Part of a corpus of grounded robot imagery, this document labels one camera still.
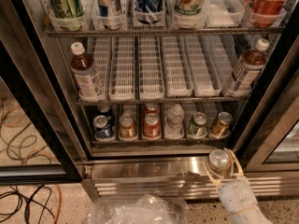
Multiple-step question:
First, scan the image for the white shelf tray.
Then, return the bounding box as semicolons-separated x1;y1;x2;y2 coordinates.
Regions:
161;36;193;97
184;36;221;97
108;37;135;101
138;36;164;100

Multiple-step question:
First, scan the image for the orange soda can rear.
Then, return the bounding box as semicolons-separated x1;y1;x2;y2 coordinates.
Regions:
210;111;233;137

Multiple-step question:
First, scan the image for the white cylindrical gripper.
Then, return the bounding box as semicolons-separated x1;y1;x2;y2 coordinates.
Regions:
203;148;258;215

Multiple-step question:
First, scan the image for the dark blue tall can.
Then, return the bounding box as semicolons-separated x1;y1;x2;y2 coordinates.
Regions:
135;0;164;24

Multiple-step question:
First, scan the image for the top wire shelf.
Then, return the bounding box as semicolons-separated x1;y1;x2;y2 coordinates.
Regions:
46;27;284;37

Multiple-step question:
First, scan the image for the blue soda can front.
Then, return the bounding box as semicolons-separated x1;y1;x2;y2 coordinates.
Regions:
93;115;113;140

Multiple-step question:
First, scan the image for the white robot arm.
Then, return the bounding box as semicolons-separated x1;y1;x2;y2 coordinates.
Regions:
204;148;273;224

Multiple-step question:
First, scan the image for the blue silver tall can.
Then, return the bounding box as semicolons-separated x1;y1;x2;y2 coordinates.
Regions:
97;0;122;30

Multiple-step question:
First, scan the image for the blue soda can rear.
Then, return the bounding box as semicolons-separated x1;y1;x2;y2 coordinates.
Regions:
97;105;114;121

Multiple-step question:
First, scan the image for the red coca-cola can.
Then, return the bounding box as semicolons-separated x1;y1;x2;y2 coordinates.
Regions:
244;0;286;27

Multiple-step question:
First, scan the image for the red soda can front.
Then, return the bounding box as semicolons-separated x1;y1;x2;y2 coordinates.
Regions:
143;113;161;140

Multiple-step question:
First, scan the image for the fridge glass door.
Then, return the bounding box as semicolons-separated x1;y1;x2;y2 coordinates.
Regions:
0;0;84;185
228;4;299;173

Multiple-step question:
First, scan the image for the orange soda can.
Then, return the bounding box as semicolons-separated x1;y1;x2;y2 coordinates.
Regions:
210;111;233;137
208;149;232;177

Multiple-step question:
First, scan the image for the blue soda can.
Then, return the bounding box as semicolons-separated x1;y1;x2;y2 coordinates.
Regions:
93;115;113;140
97;105;114;121

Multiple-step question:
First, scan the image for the middle wire shelf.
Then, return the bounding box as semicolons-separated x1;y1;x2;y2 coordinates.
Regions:
76;96;249;105

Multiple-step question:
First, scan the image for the right fridge glass door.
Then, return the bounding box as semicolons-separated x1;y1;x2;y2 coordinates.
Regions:
228;4;299;173

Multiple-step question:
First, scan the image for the brown soda can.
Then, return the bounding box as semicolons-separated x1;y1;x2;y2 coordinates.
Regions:
119;114;136;140

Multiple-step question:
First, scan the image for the right brown tea bottle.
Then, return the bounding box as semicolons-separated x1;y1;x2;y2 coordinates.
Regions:
226;38;269;92

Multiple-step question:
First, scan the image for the clear plastic bin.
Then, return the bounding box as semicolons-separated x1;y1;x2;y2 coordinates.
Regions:
88;194;189;224

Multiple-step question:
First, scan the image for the red soda can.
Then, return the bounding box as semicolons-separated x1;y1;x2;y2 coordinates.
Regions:
143;103;160;115
143;113;161;140

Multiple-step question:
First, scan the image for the orange soda can front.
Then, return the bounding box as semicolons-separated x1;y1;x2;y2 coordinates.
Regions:
208;149;232;177

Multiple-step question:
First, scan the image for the left fridge glass door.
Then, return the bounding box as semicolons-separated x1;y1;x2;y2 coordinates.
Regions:
0;0;84;185

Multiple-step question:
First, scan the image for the wire shelf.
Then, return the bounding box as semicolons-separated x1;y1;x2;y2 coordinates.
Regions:
46;27;284;37
76;96;249;105

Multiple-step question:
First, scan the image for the brown tea bottle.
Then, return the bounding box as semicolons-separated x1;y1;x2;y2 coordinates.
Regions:
71;42;104;102
226;38;269;92

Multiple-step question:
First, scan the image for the green silver can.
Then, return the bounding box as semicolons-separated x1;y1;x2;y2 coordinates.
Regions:
188;112;207;139

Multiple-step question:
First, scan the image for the red soda can rear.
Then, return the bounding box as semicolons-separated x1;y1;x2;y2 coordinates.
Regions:
143;103;160;115

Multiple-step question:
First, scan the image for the left brown tea bottle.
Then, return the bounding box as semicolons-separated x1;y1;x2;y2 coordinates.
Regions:
71;42;104;102

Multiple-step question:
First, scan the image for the black cable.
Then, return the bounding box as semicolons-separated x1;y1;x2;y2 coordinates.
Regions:
0;96;56;224

